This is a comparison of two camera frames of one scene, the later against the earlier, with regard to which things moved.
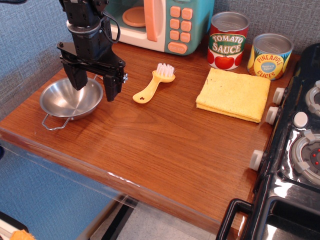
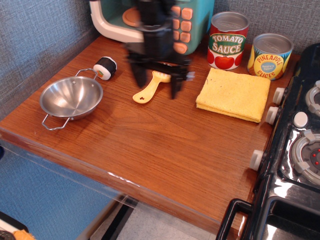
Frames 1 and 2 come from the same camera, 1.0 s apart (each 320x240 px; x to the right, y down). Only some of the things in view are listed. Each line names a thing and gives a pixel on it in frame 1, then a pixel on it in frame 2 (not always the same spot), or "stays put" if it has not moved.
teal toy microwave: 178,27 stays put
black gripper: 92,48 → 157,53
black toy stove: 287,204 stays put
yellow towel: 238,95 stays put
